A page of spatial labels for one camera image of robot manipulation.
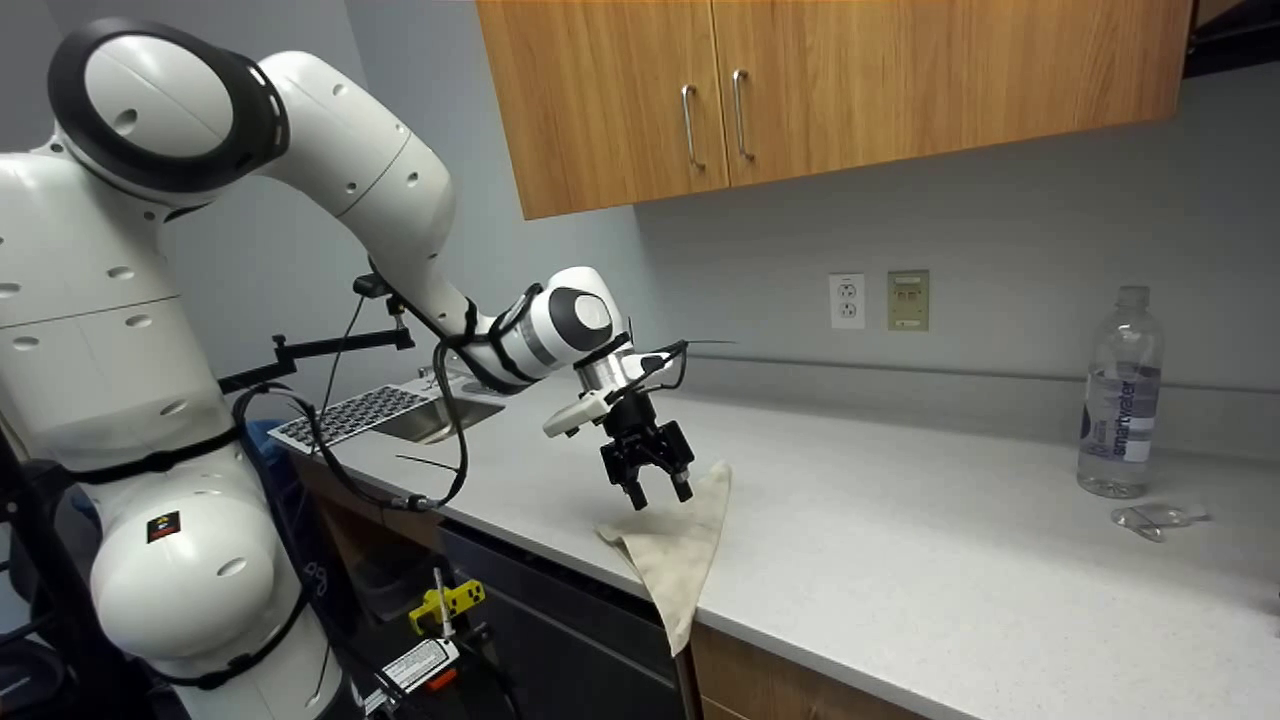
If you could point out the metal cabinet door handle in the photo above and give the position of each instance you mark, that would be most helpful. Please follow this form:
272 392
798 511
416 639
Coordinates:
743 119

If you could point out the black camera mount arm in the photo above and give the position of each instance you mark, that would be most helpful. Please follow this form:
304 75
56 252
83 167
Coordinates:
288 353

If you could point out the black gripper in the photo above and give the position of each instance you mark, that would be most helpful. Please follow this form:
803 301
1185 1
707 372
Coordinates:
634 441

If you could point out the yellow clamp tool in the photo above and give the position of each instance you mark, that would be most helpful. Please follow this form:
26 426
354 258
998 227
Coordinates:
438 605

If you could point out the beige wall switch plate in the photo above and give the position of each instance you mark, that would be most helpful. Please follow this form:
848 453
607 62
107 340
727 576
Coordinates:
908 301

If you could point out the clear plastic water bottle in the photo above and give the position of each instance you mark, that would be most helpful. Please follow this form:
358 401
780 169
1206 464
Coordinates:
1123 392

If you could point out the crumpled clear plastic wrapper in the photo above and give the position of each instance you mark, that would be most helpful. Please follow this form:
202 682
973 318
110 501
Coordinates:
1152 522

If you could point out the white wall power outlet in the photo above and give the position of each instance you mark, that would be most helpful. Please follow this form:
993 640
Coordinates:
844 301

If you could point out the stained cream cloth napkin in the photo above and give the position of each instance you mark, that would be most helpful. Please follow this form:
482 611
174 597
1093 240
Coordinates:
672 551

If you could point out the wooden upper wall cabinet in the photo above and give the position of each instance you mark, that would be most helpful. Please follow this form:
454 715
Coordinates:
595 119

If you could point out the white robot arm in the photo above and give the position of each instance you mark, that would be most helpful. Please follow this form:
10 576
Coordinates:
107 382

